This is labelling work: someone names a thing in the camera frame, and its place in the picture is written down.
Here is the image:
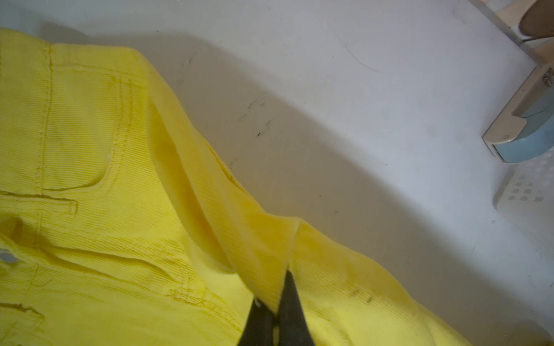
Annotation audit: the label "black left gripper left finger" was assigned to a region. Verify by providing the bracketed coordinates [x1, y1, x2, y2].
[237, 298, 275, 346]

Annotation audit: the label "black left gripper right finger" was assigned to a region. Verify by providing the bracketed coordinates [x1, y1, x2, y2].
[278, 271, 315, 346]

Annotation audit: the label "yellow trousers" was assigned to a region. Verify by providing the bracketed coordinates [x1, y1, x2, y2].
[1, 29, 466, 345]

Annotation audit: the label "white plastic perforated basket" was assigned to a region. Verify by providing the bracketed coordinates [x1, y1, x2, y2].
[494, 150, 553, 258]

